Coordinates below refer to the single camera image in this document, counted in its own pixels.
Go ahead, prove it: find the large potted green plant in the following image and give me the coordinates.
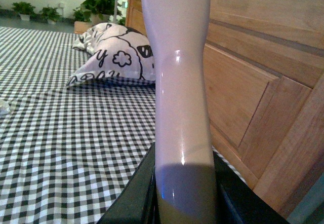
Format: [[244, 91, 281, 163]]
[[80, 0, 122, 25]]

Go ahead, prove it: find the small potted plant middle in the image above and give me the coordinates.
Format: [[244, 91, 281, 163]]
[[39, 6, 61, 25]]

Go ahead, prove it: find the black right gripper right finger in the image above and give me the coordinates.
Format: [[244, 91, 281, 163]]
[[213, 150, 288, 223]]

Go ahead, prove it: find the metal stand pole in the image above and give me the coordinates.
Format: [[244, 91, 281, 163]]
[[112, 0, 118, 24]]

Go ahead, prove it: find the small potted plant left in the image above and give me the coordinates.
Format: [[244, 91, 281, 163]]
[[12, 2, 36, 21]]

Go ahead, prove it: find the white cartoon print pillow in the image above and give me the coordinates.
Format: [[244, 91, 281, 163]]
[[67, 22, 155, 86]]

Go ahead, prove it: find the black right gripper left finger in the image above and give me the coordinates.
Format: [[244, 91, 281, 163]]
[[98, 144, 156, 223]]

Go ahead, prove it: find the black white checkered bedsheet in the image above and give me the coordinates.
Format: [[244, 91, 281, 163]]
[[0, 26, 248, 224]]

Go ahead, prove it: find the wooden headboard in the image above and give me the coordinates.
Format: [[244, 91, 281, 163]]
[[126, 0, 323, 221]]

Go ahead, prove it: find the crumpled white paper trash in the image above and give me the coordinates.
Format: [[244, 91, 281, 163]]
[[0, 99, 10, 116]]

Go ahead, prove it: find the small potted plant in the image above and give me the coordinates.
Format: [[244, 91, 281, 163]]
[[39, 6, 61, 25], [12, 2, 36, 21]]

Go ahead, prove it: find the beige brush with black bristles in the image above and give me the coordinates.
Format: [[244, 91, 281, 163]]
[[141, 0, 218, 223]]

